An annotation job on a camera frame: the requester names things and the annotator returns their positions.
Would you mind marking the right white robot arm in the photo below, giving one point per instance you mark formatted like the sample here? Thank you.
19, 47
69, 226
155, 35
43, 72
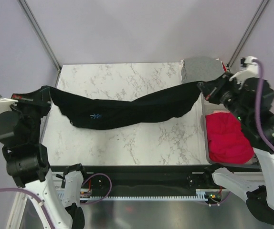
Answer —
258, 128

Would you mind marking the aluminium frame post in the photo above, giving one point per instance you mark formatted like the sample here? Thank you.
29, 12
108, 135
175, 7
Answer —
248, 31
37, 29

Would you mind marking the right aluminium frame post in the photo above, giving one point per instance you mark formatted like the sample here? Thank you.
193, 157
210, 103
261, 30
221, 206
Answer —
248, 31

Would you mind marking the left aluminium frame post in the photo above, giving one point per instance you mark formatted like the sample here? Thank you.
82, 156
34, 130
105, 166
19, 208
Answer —
37, 29

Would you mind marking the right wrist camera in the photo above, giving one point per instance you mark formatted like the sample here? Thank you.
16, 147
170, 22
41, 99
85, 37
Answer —
250, 69

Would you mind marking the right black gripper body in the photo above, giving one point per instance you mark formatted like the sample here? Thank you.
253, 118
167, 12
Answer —
230, 98

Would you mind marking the slotted white cable duct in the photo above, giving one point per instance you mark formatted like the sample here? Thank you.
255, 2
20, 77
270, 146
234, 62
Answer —
198, 195

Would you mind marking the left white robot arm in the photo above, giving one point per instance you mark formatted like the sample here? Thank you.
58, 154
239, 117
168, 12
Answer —
27, 161

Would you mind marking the folded grey t-shirt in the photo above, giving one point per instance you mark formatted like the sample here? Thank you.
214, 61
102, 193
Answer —
200, 69

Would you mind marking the black t-shirt blue logo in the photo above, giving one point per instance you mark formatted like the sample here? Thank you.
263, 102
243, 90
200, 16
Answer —
98, 114

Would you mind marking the clear plastic bin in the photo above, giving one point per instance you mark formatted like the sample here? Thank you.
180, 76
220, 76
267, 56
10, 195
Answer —
208, 109

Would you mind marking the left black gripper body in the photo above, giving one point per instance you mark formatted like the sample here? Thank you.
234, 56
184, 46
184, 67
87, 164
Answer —
32, 113

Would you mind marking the magenta t-shirt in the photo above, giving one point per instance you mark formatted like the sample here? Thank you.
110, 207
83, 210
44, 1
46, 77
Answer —
226, 142

